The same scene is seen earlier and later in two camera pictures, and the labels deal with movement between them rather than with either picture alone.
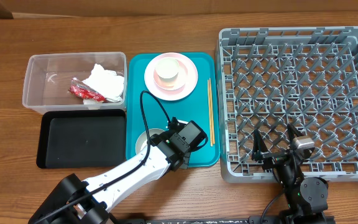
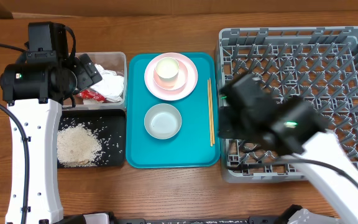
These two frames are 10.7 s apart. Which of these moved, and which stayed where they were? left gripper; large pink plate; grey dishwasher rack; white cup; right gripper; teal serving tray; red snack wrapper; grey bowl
Moved: grey bowl; left gripper; right gripper
Stayed: grey dishwasher rack; teal serving tray; white cup; large pink plate; red snack wrapper
